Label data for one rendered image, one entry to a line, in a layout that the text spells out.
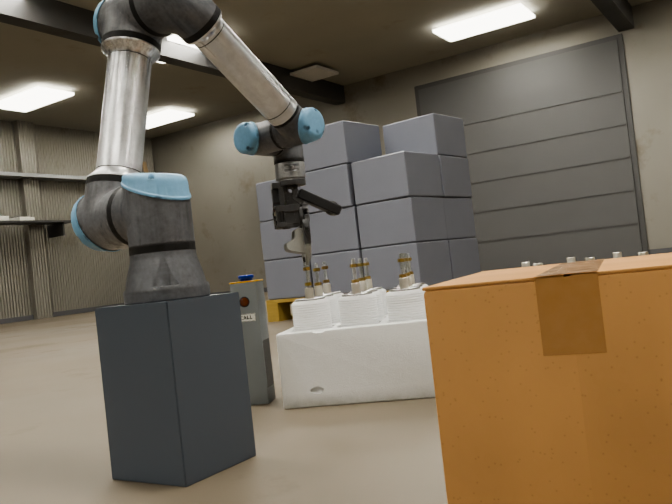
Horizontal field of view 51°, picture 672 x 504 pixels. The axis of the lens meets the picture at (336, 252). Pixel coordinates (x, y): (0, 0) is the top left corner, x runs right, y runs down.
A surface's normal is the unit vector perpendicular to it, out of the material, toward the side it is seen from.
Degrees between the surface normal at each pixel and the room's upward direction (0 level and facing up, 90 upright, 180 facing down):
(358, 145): 90
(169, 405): 90
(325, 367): 90
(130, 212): 90
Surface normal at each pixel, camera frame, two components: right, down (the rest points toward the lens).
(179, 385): 0.84, -0.11
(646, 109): -0.54, 0.04
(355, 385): -0.17, 0.00
